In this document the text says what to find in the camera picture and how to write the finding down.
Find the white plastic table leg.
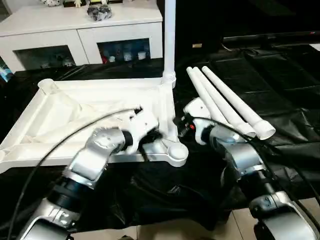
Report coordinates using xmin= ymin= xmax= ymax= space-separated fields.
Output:
xmin=162 ymin=0 xmax=178 ymax=82
xmin=186 ymin=66 xmax=230 ymax=125
xmin=191 ymin=66 xmax=258 ymax=138
xmin=201 ymin=65 xmax=276 ymax=140

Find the white plastic table top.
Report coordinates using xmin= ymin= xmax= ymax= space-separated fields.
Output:
xmin=0 ymin=74 xmax=189 ymax=175

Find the black glossy mat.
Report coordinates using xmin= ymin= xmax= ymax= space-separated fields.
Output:
xmin=0 ymin=46 xmax=320 ymax=231

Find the long black bar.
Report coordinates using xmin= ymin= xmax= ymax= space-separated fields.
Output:
xmin=222 ymin=31 xmax=320 ymax=43

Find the bag of black parts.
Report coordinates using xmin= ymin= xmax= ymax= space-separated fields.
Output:
xmin=86 ymin=4 xmax=113 ymax=22

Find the white sideboard cabinet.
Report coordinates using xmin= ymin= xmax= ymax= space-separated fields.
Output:
xmin=0 ymin=4 xmax=164 ymax=75

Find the white pole with blue ribbon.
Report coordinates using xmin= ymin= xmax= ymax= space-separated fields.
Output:
xmin=0 ymin=56 xmax=13 ymax=82

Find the white polka dot object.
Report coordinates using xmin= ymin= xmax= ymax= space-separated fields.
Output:
xmin=39 ymin=0 xmax=65 ymax=7

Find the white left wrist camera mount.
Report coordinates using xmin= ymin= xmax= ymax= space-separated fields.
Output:
xmin=119 ymin=109 xmax=161 ymax=155

